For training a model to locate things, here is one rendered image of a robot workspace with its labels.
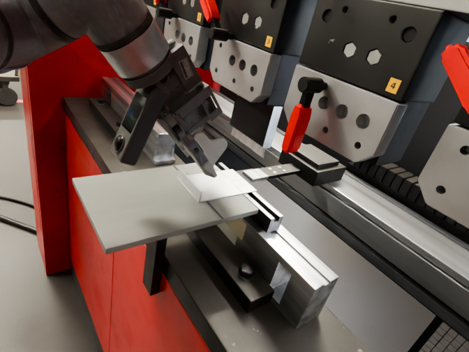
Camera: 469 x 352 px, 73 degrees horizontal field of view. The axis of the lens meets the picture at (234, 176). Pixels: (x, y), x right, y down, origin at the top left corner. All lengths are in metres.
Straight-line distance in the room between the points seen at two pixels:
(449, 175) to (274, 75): 0.27
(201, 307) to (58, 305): 1.19
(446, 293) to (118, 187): 0.61
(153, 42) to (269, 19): 0.18
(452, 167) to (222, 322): 0.38
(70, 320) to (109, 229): 1.18
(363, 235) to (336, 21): 0.47
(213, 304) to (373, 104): 0.38
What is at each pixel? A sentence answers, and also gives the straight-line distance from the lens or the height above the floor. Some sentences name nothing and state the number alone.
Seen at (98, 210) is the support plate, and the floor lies 1.00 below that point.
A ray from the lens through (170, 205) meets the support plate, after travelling 0.53.
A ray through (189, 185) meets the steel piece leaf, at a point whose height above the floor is 1.01.
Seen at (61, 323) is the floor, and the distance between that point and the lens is 1.63.
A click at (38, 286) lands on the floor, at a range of 1.77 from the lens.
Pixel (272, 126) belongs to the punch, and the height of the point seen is 1.14.
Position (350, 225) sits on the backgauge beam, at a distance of 0.76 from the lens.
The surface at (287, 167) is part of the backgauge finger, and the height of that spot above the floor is 1.00.
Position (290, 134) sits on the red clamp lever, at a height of 1.18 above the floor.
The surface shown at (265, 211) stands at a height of 1.00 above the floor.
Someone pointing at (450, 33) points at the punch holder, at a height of 1.32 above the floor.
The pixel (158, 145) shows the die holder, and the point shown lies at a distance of 0.89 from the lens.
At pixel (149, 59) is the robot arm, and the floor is 1.23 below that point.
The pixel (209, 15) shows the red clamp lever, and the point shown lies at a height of 1.28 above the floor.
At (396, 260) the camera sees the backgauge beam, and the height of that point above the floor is 0.93.
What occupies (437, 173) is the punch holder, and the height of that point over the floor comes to 1.21.
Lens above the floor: 1.31
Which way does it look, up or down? 28 degrees down
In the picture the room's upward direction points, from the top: 14 degrees clockwise
